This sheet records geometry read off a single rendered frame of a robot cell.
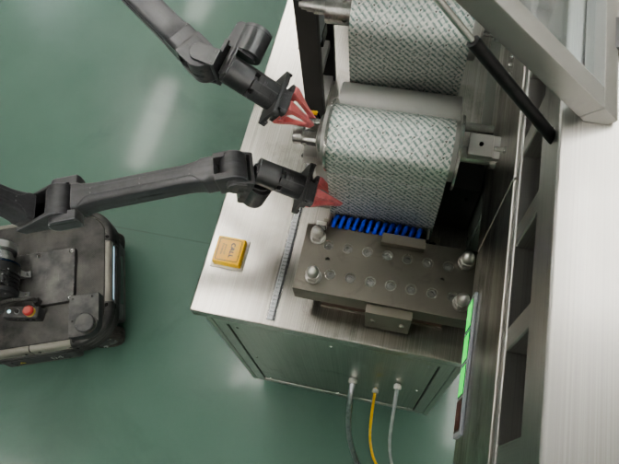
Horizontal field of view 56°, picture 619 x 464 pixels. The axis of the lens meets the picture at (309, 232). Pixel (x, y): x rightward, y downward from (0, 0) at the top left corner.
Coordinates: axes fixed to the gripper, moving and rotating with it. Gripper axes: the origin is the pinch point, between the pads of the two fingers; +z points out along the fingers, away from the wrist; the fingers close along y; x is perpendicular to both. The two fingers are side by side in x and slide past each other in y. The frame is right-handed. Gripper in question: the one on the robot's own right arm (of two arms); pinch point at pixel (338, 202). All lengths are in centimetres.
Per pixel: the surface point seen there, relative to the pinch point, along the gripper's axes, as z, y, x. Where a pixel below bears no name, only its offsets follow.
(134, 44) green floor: -72, -125, -157
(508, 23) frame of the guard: -12, 13, 73
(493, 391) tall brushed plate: 11, 42, 45
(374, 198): 5.0, 0.3, 7.9
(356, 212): 5.1, 0.3, -1.0
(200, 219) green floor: -16, -35, -129
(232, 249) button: -15.7, 9.6, -25.1
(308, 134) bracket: -12.0, -9.4, 5.9
